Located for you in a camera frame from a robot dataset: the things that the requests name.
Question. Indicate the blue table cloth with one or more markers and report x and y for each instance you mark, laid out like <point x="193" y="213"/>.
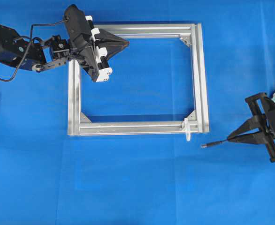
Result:
<point x="50" y="178"/>

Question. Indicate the aluminium extrusion frame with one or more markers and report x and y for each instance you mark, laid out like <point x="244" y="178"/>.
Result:
<point x="191" y="35"/>

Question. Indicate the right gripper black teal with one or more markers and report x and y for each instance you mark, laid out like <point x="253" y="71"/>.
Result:
<point x="253" y="130"/>

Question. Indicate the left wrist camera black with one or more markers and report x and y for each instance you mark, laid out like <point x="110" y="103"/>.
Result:
<point x="77" y="27"/>

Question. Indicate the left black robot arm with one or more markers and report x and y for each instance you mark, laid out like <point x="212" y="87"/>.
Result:
<point x="34" y="54"/>

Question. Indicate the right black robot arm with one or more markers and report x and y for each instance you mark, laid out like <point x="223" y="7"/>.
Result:
<point x="260" y="128"/>

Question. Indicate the white zip tie loop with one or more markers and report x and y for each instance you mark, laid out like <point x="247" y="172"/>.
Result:
<point x="186" y="128"/>

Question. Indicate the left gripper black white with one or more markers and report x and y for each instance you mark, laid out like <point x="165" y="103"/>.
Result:
<point x="97" y="46"/>

